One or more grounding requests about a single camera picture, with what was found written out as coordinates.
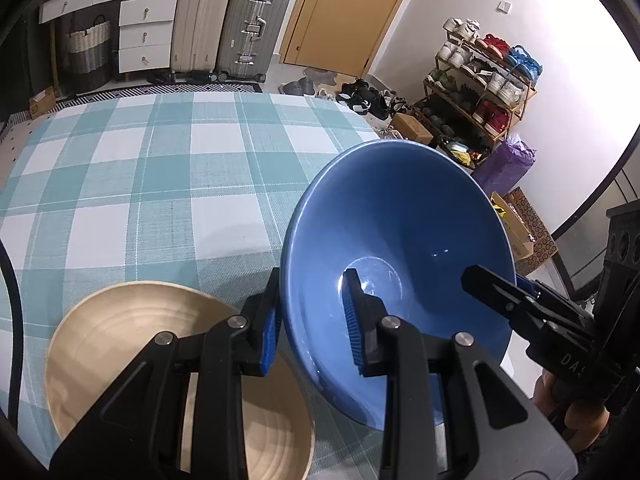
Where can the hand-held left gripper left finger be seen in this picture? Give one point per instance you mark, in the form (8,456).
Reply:
(270,330)

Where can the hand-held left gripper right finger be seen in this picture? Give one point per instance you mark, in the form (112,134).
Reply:
(352,330)

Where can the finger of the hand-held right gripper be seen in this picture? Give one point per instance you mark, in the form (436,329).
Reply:
(565,310)
(500,297)

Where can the blue bowl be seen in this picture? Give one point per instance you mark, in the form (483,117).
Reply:
(400,210)

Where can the beige plate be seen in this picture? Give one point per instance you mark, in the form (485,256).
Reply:
(125,320)

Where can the person's right hand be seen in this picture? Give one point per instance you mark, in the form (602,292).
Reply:
(585,425)

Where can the printed cardboard box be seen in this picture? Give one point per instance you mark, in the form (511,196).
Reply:
(525,230)

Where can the purple bag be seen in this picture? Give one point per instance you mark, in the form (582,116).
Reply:
(505,167)

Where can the yellow green bag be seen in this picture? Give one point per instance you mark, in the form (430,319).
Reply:
(462,152)

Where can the wooden shoe rack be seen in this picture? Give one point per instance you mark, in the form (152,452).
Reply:
(520,110)

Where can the brown cardboard box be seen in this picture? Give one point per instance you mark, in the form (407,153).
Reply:
(412,127)

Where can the rows of sneakers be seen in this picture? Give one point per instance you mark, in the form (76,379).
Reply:
(490,75)

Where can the pile of loose shoes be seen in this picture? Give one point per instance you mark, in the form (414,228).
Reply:
(355,95)

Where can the silver suitcase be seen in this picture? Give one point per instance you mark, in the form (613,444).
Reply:
(250,25)

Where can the beige suitcase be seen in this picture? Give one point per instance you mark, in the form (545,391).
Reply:
(200,20)

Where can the white drawer unit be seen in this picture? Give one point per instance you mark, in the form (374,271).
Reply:
(147,35)

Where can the wooden door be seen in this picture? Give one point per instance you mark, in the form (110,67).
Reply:
(350,10)

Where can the small labelled cardboard box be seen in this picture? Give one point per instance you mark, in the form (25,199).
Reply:
(41,102)

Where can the woven basket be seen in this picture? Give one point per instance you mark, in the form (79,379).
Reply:
(90,55)

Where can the dark grey fridge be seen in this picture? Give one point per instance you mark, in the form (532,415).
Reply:
(20,70)

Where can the white wall switch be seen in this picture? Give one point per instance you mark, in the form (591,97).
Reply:
(503,7)

